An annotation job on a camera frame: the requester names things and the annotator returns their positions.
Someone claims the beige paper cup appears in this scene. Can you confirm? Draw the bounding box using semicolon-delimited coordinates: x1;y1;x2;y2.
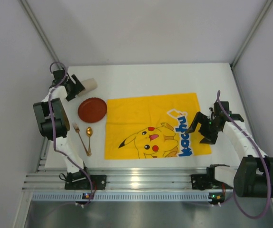
78;78;98;97

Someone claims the yellow pikachu cloth placemat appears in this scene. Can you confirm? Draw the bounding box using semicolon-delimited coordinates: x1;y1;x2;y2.
105;93;211;160

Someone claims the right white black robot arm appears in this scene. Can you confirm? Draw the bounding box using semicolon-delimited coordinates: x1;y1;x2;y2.
187;101;273;198

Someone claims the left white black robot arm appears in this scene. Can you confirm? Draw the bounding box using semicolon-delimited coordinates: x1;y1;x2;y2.
33;67;90;183

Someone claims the red round plate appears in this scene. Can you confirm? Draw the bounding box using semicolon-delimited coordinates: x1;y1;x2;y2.
78;97;107;123

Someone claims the gold fork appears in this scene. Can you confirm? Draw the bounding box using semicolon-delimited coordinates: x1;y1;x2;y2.
72;123;91;156

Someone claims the gold spoon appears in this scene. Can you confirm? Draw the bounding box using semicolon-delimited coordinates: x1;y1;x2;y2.
86;127;93;156

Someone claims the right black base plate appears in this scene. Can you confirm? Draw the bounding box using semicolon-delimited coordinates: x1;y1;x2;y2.
190;174;233;190

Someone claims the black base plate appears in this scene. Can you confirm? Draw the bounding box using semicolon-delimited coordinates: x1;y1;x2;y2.
65;174;107;190
190;174;233;190

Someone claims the aluminium mounting rail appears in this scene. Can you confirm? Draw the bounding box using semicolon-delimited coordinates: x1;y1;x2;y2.
22;167;273;190

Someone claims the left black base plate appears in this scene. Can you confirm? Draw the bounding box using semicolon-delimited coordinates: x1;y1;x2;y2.
65;174;107;190

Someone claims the perforated cable duct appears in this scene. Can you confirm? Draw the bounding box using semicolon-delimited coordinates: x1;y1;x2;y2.
32;192;224;202

